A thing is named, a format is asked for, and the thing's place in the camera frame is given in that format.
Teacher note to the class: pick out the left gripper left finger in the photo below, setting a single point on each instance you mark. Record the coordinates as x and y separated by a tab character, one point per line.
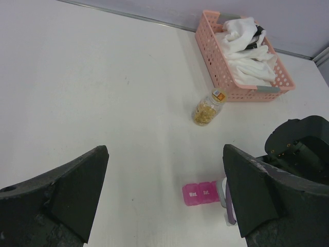
56	208

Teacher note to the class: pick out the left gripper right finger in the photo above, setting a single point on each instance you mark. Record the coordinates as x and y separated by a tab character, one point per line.
274	207

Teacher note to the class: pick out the pink pill organizer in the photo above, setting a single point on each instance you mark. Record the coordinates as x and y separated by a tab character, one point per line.
201	193

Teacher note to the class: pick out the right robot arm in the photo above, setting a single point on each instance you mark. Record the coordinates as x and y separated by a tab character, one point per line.
300	147

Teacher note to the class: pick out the amber pill bottle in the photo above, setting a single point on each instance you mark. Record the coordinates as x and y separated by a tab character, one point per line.
209	107

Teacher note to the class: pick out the white cloth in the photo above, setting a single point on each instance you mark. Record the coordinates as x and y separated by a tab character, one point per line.
249	59

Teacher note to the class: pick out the pink plastic basket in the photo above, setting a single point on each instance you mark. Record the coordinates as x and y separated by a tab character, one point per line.
220	73

